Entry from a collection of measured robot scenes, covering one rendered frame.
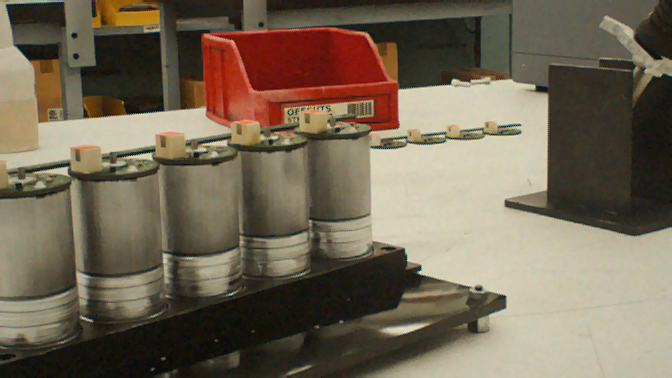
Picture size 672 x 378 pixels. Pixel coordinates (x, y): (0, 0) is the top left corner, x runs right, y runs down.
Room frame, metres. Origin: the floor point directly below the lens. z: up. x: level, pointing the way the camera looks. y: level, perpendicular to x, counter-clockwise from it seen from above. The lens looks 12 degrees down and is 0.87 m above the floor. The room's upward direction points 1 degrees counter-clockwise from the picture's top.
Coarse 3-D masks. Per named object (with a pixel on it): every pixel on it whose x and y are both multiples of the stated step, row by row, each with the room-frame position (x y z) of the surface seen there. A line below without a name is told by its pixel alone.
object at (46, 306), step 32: (64, 192) 0.30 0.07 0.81; (0, 224) 0.29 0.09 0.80; (32, 224) 0.29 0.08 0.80; (64, 224) 0.30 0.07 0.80; (0, 256) 0.29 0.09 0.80; (32, 256) 0.29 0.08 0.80; (64, 256) 0.30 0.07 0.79; (0, 288) 0.29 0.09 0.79; (32, 288) 0.29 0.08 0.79; (64, 288) 0.29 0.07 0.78; (0, 320) 0.29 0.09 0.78; (32, 320) 0.29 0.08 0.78; (64, 320) 0.29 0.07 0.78
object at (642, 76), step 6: (636, 66) 0.50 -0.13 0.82; (642, 66) 0.50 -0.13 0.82; (636, 72) 0.50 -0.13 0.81; (642, 72) 0.50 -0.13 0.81; (648, 72) 0.50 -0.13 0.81; (654, 72) 0.50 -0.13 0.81; (636, 78) 0.50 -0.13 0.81; (642, 78) 0.50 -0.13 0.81; (648, 78) 0.50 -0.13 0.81; (636, 84) 0.50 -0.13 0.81; (642, 84) 0.50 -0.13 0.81; (636, 90) 0.50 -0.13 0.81; (642, 90) 0.50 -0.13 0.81; (636, 96) 0.50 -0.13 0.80
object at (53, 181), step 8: (16, 176) 0.31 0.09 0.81; (32, 176) 0.31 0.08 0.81; (40, 176) 0.31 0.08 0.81; (48, 176) 0.31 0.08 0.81; (56, 176) 0.31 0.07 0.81; (64, 176) 0.31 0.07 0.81; (8, 184) 0.29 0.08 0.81; (16, 184) 0.29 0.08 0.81; (32, 184) 0.30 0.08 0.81; (48, 184) 0.30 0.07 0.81; (56, 184) 0.30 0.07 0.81; (64, 184) 0.30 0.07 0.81; (0, 192) 0.29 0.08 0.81; (8, 192) 0.29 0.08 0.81; (16, 192) 0.29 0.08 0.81; (24, 192) 0.29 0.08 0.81; (32, 192) 0.29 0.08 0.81; (40, 192) 0.29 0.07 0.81; (48, 192) 0.29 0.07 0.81
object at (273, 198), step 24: (240, 168) 0.35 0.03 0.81; (264, 168) 0.35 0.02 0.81; (288, 168) 0.35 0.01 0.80; (240, 192) 0.35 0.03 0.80; (264, 192) 0.35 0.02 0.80; (288, 192) 0.35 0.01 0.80; (240, 216) 0.35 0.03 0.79; (264, 216) 0.35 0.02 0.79; (288, 216) 0.35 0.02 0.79; (240, 240) 0.35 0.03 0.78; (264, 240) 0.35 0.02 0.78; (288, 240) 0.35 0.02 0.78; (264, 264) 0.35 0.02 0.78; (288, 264) 0.35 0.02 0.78
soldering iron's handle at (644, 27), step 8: (664, 0) 0.48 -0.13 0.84; (656, 8) 0.49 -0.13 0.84; (664, 8) 0.48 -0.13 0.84; (656, 16) 0.49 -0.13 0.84; (664, 16) 0.48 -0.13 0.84; (640, 24) 0.50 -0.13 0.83; (648, 24) 0.49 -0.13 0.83; (656, 24) 0.49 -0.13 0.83; (664, 24) 0.48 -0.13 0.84; (640, 32) 0.49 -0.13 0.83; (648, 32) 0.49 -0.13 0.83; (656, 32) 0.49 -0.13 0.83; (664, 32) 0.48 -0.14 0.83; (640, 40) 0.49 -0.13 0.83; (648, 40) 0.49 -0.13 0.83; (656, 40) 0.49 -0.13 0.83; (664, 40) 0.48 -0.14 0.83; (648, 48) 0.49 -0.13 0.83; (656, 48) 0.49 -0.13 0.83; (664, 48) 0.48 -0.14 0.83; (664, 56) 0.48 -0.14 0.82
